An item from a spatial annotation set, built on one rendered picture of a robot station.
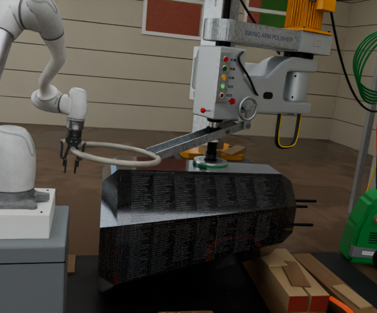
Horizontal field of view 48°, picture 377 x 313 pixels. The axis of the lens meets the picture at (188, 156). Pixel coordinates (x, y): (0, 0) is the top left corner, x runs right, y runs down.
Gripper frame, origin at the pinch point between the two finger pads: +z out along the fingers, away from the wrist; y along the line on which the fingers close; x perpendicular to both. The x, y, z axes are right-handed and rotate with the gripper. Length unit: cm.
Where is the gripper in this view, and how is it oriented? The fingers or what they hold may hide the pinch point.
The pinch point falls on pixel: (70, 166)
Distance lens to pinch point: 229.8
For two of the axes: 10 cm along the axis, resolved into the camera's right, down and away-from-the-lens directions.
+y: 9.3, 0.9, 3.5
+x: -3.2, -2.3, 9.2
